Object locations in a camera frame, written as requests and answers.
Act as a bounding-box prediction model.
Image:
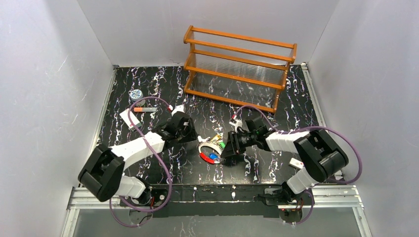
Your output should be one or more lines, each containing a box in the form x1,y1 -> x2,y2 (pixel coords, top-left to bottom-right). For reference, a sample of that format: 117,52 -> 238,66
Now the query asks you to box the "metal key organizer ring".
197,135 -> 226,165

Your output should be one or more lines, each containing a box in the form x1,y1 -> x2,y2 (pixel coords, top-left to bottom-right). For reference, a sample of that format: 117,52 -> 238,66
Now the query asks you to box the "yellow tag key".
211,134 -> 222,142

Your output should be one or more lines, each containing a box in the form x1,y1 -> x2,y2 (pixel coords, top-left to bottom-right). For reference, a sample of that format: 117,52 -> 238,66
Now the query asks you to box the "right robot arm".
220,118 -> 349,201

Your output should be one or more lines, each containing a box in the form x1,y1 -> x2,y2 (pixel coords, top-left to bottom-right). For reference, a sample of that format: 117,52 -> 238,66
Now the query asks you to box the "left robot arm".
78,112 -> 198,205

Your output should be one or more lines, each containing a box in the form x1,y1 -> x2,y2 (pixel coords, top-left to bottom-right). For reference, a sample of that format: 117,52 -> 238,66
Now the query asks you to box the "orange grey marker pen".
133,107 -> 157,113

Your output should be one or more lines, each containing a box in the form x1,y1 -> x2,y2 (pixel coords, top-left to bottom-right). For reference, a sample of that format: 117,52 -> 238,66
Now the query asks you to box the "blue white round jar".
129,89 -> 144,102

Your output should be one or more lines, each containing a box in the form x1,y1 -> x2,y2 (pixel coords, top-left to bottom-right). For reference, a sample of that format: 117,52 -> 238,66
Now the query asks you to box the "small white box right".
289,158 -> 304,169

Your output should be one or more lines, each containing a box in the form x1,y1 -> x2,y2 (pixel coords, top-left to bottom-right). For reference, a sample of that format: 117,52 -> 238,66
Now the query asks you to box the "white card box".
119,109 -> 142,131

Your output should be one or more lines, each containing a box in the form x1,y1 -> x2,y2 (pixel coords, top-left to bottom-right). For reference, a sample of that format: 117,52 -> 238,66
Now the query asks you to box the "orange wooden shelf rack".
183,25 -> 297,113

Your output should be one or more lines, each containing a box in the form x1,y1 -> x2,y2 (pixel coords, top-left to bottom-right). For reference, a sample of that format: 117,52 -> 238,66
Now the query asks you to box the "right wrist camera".
229,115 -> 243,131

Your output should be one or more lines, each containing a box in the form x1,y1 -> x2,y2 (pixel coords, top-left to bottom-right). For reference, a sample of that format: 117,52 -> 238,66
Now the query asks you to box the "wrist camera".
229,115 -> 243,131
168,104 -> 185,116

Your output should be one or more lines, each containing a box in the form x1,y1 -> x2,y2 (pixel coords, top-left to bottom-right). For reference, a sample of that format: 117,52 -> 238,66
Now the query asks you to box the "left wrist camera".
168,104 -> 185,116

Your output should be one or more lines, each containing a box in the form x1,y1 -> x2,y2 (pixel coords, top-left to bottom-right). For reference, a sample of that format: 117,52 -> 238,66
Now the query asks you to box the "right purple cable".
230,105 -> 363,226

